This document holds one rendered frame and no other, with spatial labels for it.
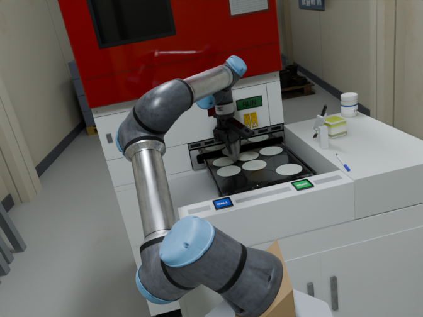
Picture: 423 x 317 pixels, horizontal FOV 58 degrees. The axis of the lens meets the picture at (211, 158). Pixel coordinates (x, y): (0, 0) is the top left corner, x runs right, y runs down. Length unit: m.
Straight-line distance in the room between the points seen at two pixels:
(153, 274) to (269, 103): 1.07
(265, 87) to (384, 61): 2.19
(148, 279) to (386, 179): 0.80
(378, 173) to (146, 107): 0.74
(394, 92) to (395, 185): 2.60
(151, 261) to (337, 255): 0.70
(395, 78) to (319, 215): 2.73
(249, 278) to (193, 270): 0.12
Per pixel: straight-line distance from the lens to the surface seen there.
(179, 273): 0.83
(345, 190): 1.27
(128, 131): 1.08
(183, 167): 1.75
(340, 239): 1.35
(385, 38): 3.77
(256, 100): 1.72
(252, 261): 0.83
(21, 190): 4.20
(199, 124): 1.69
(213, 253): 0.79
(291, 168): 1.51
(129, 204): 1.81
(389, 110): 3.94
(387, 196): 1.36
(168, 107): 1.03
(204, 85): 1.16
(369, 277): 1.50
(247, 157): 1.65
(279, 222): 1.23
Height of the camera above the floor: 1.54
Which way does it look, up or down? 22 degrees down
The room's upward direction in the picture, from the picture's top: 10 degrees counter-clockwise
